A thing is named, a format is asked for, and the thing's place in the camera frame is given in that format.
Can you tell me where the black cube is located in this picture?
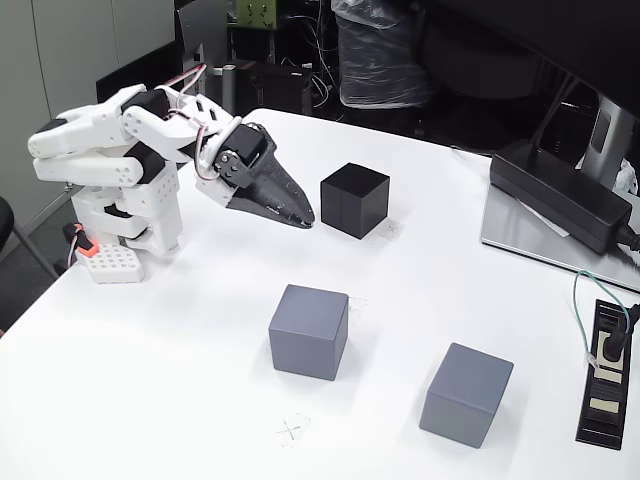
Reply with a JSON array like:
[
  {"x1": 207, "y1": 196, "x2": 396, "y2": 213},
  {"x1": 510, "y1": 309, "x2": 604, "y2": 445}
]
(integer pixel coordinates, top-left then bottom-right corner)
[{"x1": 319, "y1": 162, "x2": 391, "y2": 240}]

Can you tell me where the grey cube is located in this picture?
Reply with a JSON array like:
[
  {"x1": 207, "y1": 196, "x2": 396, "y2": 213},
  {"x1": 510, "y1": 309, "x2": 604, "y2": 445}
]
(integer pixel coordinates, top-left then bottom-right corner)
[
  {"x1": 268, "y1": 283, "x2": 350, "y2": 383},
  {"x1": 418, "y1": 342, "x2": 515, "y2": 449}
]

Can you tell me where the black computer box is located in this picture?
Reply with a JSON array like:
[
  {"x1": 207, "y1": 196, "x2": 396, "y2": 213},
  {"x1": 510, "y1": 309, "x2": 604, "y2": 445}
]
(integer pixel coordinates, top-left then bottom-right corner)
[{"x1": 234, "y1": 59, "x2": 316, "y2": 119}]

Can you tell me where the silver computer tower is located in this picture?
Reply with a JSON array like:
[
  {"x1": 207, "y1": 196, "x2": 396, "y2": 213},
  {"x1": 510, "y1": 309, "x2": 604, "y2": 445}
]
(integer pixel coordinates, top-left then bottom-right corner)
[{"x1": 192, "y1": 43, "x2": 208, "y2": 96}]

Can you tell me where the clear tape with X mark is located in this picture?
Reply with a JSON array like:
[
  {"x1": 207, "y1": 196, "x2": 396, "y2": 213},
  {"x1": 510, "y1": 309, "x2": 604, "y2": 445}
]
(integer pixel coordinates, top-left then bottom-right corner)
[
  {"x1": 272, "y1": 412, "x2": 312, "y2": 448},
  {"x1": 346, "y1": 295, "x2": 370, "y2": 326},
  {"x1": 378, "y1": 219, "x2": 405, "y2": 244}
]

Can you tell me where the green circuit board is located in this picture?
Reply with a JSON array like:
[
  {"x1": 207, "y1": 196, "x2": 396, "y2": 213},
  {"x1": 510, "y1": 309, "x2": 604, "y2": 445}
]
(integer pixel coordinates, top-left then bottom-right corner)
[{"x1": 235, "y1": 0, "x2": 277, "y2": 30}]

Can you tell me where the plastic wrapped black object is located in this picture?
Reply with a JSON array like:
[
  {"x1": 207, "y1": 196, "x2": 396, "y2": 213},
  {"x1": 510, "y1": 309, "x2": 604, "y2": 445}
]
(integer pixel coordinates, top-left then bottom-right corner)
[{"x1": 332, "y1": 0, "x2": 434, "y2": 109}]

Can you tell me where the orange connector clamp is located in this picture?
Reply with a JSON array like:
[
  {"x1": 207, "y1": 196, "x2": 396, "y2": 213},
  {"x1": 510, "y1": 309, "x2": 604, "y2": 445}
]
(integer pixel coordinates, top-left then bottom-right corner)
[{"x1": 63, "y1": 223, "x2": 99, "y2": 259}]

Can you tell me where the silver monitor stand base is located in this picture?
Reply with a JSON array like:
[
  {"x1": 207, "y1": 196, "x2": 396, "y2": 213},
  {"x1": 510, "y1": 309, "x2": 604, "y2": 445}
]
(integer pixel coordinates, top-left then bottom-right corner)
[{"x1": 480, "y1": 184, "x2": 640, "y2": 294}]

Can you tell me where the black chair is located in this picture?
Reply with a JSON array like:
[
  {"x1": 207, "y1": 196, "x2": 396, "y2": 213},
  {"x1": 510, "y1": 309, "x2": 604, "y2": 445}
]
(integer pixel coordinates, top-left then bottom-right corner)
[{"x1": 0, "y1": 195, "x2": 61, "y2": 281}]

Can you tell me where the black power adapter brick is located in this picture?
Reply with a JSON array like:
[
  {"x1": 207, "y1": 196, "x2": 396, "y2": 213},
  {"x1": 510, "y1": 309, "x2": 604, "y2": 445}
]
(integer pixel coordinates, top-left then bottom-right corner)
[{"x1": 488, "y1": 142, "x2": 634, "y2": 256}]

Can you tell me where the black monitor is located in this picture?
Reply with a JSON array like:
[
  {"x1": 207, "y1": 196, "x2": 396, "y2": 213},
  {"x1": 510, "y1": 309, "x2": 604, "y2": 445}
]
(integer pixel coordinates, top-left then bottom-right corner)
[{"x1": 424, "y1": 0, "x2": 640, "y2": 119}]

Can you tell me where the silver monitor stand neck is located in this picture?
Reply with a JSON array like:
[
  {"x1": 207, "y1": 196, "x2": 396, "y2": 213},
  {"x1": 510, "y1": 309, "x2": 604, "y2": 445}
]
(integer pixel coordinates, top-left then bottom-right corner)
[{"x1": 579, "y1": 94, "x2": 639, "y2": 189}]

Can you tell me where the crumpled clear plastic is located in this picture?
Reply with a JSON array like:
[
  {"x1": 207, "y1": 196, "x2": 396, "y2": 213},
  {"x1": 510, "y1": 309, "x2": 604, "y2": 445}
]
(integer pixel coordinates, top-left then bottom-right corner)
[{"x1": 614, "y1": 158, "x2": 640, "y2": 196}]

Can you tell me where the black plug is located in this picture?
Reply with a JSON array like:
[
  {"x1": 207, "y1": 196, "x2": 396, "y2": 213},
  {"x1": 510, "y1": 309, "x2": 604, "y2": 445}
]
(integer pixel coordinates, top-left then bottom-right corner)
[{"x1": 597, "y1": 303, "x2": 640, "y2": 364}]

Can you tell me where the black power strip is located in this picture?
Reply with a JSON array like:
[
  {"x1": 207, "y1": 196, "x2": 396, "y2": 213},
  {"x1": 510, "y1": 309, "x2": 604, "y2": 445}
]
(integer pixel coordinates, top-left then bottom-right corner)
[{"x1": 574, "y1": 298, "x2": 636, "y2": 451}]

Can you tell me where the grey post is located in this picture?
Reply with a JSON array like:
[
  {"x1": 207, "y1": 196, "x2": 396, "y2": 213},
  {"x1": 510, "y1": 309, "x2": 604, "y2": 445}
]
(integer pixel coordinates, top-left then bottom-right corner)
[{"x1": 215, "y1": 63, "x2": 237, "y2": 119}]

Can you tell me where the white perforated base plate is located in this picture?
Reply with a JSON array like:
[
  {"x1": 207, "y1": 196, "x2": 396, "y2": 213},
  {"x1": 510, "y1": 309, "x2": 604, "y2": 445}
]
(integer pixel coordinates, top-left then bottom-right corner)
[{"x1": 82, "y1": 243, "x2": 146, "y2": 286}]

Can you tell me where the green cable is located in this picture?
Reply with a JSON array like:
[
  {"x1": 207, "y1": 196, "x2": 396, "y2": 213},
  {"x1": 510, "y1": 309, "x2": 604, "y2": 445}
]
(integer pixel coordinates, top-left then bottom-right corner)
[{"x1": 572, "y1": 269, "x2": 631, "y2": 369}]

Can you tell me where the black adapter cable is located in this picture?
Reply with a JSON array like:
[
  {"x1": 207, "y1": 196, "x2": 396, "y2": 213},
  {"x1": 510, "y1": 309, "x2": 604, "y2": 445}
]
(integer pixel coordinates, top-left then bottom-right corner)
[{"x1": 612, "y1": 222, "x2": 640, "y2": 261}]

